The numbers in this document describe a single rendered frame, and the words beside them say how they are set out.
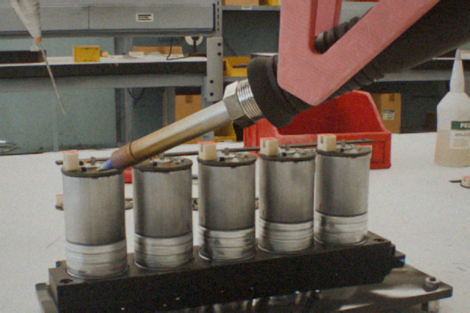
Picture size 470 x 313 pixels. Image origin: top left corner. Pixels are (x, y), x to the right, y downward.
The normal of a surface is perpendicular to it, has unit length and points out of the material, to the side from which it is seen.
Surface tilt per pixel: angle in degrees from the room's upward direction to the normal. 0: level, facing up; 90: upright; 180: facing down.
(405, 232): 0
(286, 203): 90
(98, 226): 90
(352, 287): 0
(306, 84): 99
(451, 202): 0
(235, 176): 90
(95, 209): 90
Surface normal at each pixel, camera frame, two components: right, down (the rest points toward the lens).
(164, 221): 0.08, 0.18
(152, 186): -0.26, 0.17
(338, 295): 0.00, -0.98
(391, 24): -0.51, 0.44
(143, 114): 0.33, 0.17
